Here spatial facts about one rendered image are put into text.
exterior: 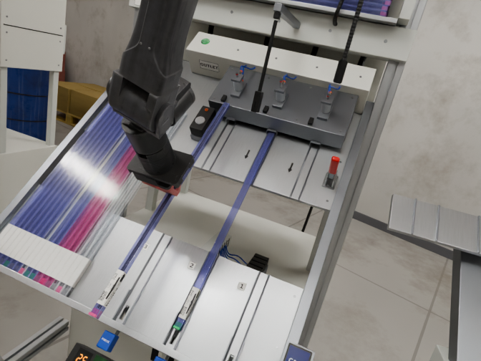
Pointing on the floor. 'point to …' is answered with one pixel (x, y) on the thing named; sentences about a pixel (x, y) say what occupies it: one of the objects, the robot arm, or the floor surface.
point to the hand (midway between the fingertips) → (172, 190)
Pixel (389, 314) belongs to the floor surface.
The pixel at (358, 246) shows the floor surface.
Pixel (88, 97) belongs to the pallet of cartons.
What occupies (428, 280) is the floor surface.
